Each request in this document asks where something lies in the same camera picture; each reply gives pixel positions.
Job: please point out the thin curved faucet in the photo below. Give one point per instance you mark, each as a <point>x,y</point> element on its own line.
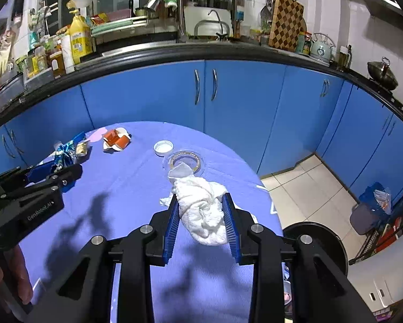
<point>221,23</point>

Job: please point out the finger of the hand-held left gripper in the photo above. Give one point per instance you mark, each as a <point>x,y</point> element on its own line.
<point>68,180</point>
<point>41,172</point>

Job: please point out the orange liquid bottle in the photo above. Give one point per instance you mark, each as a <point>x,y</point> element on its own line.
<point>57,64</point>

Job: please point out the pink basket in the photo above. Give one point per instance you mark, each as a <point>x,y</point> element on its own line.
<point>117,16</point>

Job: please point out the person's left hand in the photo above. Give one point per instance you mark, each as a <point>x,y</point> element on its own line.
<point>20,276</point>

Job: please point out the steel range hood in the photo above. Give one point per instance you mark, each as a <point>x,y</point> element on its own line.
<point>383,1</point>

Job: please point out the clear yellow snack wrapper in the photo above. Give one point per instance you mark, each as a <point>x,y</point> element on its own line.
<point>81,148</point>

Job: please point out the pale green kettle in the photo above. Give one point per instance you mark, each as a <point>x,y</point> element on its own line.
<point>321,49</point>

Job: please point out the clear storage box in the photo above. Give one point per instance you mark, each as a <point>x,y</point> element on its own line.
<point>9,91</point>

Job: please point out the blue kitchen base cabinets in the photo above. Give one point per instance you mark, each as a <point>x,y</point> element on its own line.
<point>248,101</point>

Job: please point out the black trash bin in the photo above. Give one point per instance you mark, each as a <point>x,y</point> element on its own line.
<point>319,242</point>

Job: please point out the white appliance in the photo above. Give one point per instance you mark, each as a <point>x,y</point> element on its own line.
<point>379,276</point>

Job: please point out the yellow dish soap bottle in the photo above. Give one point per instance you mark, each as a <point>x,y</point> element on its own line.
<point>78,42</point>

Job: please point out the crumpled orange white carton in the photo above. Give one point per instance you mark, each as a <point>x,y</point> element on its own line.
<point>115,139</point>

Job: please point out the white tissue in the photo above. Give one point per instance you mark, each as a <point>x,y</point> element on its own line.
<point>201,208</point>

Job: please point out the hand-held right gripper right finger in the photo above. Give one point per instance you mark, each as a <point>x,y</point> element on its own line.
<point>231,228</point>

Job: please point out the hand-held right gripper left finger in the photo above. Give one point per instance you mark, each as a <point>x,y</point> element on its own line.
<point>171,232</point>

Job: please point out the yellow rubber gloves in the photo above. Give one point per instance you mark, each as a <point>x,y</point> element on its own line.
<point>3,59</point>

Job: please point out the small white cap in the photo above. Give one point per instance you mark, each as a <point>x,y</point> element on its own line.
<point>163,148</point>

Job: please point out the stainless steel sink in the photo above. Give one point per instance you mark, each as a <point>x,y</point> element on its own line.
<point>137,48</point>

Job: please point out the green striped towel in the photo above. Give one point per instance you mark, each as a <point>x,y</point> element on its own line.
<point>38,16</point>

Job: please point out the checkered cutting board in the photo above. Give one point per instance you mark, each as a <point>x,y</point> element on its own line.
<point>285,22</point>

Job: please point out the black wok with lid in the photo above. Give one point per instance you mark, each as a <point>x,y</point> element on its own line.
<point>383,74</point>

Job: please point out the blue foil snack wrapper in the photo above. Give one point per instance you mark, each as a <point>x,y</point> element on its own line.
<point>65,153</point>

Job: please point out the grey bin with blue liner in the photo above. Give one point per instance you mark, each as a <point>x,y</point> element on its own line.
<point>369,215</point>

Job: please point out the clear glass ashtray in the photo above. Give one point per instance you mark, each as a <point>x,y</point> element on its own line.
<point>193,157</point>

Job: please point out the tray of spice jars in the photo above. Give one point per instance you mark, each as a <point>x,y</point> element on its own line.
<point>36,62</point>

